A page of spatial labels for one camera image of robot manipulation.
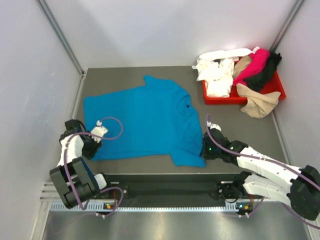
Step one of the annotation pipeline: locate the pink t shirt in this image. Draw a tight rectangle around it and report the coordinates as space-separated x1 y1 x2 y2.
233 48 270 86

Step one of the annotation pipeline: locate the black t shirt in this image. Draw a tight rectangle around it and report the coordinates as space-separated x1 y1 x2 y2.
244 52 282 92

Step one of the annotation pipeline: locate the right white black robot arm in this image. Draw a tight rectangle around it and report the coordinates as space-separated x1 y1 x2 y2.
202 128 320 221

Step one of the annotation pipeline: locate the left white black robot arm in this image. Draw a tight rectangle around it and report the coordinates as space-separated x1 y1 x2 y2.
49 119 114 210

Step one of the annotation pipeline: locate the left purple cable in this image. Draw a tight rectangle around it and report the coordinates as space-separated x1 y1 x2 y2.
63 116 125 218

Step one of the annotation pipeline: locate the beige t shirt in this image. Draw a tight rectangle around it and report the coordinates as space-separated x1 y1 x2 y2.
234 71 281 119

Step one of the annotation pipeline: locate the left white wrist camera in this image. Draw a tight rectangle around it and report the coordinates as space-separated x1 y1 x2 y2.
90 120 109 143

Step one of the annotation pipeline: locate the white t shirt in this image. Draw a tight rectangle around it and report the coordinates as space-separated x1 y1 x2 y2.
192 48 253 98

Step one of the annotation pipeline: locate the red plastic bin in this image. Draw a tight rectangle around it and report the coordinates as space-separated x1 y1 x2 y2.
201 46 287 106

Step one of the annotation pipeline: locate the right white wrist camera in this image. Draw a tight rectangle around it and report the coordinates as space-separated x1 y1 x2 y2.
207 121 222 132

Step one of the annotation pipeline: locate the blue t shirt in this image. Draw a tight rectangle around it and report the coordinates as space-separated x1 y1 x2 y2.
83 76 206 168

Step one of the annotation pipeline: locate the grey slotted cable duct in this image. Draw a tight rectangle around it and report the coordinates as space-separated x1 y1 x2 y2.
49 201 253 213

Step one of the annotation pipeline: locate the purple cable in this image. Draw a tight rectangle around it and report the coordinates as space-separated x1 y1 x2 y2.
63 116 125 218
204 113 320 230

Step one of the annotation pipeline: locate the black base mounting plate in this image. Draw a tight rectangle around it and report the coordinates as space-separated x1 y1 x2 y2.
104 173 250 208

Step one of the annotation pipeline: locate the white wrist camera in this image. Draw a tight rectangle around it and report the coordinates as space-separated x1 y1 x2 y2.
90 120 109 143
207 121 222 132

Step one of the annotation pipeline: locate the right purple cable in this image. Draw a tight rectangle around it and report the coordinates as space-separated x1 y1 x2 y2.
204 113 320 230

